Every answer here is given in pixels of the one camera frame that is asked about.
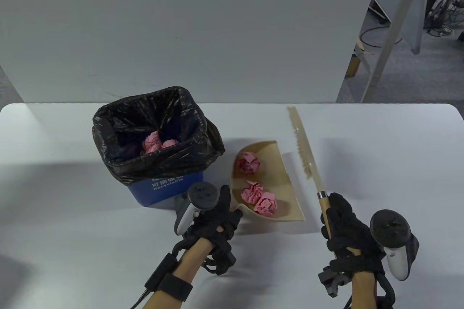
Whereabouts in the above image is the person's left hand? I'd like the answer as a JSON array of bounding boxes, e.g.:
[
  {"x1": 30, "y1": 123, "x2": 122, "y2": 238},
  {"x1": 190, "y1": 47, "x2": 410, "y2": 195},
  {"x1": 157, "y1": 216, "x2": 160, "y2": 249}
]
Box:
[{"x1": 184, "y1": 185, "x2": 244, "y2": 249}]

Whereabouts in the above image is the person's right hand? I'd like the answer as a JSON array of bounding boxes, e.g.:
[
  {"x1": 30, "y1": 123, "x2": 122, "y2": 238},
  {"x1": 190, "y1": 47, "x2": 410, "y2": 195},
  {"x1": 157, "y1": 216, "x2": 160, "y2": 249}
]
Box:
[{"x1": 320, "y1": 192, "x2": 385, "y2": 275}]

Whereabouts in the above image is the black hand controller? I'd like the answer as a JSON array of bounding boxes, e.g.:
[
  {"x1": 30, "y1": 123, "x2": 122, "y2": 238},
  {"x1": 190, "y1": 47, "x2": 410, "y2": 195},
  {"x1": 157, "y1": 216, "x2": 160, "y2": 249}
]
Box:
[
  {"x1": 369, "y1": 209, "x2": 420, "y2": 281},
  {"x1": 175, "y1": 182, "x2": 219, "y2": 236}
]

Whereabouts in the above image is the blue plastic recycling bin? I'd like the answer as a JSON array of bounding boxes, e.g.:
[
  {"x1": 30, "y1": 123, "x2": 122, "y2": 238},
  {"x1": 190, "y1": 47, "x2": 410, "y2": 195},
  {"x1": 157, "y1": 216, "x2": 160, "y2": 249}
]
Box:
[{"x1": 127, "y1": 171, "x2": 204, "y2": 208}]

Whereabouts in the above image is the pile of pink paper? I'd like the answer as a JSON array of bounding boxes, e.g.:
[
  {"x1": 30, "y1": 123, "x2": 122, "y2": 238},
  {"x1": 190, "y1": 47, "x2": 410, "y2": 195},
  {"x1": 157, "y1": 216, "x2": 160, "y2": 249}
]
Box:
[{"x1": 141, "y1": 131, "x2": 279, "y2": 218}]

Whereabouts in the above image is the black plastic bin bag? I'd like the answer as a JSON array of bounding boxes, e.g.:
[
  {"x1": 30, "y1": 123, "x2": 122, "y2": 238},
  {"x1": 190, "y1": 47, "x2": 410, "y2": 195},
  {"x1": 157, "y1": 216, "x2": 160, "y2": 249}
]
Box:
[{"x1": 92, "y1": 86, "x2": 226, "y2": 184}]

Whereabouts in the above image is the beige plastic dustpan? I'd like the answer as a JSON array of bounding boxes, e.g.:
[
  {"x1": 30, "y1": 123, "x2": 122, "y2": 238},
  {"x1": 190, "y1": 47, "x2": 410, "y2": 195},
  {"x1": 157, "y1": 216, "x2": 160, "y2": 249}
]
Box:
[{"x1": 230, "y1": 141, "x2": 306, "y2": 222}]

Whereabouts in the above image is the wooden handled hand brush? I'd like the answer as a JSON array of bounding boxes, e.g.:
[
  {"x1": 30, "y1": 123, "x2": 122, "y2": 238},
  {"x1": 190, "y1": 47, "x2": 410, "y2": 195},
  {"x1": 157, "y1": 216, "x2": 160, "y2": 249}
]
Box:
[{"x1": 287, "y1": 106, "x2": 332, "y2": 241}]

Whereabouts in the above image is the person's left forearm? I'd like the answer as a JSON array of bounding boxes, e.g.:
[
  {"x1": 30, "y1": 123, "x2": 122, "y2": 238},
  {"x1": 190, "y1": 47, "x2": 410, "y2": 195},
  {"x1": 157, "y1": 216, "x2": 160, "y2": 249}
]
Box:
[{"x1": 140, "y1": 238, "x2": 214, "y2": 309}]

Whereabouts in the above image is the person's right forearm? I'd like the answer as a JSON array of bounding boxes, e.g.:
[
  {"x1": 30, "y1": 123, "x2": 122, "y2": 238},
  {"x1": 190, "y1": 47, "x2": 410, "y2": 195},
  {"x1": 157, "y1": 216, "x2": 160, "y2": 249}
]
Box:
[{"x1": 350, "y1": 271, "x2": 379, "y2": 309}]

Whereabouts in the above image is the white table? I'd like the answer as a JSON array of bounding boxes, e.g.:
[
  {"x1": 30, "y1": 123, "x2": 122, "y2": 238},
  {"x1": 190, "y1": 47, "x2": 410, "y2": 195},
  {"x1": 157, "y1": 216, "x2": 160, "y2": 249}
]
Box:
[{"x1": 0, "y1": 103, "x2": 464, "y2": 309}]

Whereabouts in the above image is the wooden block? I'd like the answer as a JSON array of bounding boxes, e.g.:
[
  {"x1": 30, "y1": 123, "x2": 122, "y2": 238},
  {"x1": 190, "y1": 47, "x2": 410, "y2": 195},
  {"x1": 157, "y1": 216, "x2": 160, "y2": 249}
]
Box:
[{"x1": 345, "y1": 39, "x2": 374, "y2": 77}]

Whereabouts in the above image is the white backdrop board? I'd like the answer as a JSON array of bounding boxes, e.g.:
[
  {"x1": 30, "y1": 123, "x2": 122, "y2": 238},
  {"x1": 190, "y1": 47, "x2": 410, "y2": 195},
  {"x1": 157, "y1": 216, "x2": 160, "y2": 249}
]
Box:
[{"x1": 0, "y1": 0, "x2": 385, "y2": 104}]

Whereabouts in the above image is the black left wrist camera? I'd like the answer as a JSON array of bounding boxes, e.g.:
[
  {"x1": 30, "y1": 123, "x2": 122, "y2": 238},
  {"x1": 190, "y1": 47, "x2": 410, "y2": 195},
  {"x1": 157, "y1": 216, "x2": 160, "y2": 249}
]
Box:
[{"x1": 201, "y1": 240, "x2": 237, "y2": 276}]

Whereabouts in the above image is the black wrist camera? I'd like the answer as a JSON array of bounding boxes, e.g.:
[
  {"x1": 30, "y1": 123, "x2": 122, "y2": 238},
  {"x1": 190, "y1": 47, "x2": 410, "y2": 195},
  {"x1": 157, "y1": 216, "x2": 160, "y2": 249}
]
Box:
[
  {"x1": 318, "y1": 265, "x2": 354, "y2": 298},
  {"x1": 201, "y1": 240, "x2": 237, "y2": 276}
]

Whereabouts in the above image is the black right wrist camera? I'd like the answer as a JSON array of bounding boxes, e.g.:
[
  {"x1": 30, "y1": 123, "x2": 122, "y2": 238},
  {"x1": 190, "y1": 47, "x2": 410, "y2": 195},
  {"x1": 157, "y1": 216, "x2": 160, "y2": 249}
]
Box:
[{"x1": 318, "y1": 265, "x2": 354, "y2": 298}]

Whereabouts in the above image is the black left forearm strap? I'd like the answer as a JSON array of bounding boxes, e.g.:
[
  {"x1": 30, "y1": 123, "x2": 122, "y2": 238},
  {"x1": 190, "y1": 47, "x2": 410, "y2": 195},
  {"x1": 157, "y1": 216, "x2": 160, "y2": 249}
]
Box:
[{"x1": 144, "y1": 253, "x2": 194, "y2": 302}]

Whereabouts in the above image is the black cable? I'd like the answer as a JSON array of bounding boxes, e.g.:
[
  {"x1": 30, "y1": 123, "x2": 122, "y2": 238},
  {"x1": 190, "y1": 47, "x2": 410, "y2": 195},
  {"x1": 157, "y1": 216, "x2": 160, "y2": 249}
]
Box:
[{"x1": 130, "y1": 287, "x2": 149, "y2": 309}]

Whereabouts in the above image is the grey slanted metal post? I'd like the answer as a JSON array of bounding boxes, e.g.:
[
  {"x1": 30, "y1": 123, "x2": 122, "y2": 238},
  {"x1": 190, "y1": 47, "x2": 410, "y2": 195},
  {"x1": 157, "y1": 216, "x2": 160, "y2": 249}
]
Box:
[{"x1": 361, "y1": 0, "x2": 432, "y2": 104}]

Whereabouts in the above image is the tangle of floor cables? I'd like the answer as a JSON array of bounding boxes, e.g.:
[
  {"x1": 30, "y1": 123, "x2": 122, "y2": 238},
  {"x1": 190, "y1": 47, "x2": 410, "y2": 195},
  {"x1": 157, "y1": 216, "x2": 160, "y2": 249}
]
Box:
[{"x1": 426, "y1": 0, "x2": 464, "y2": 38}]

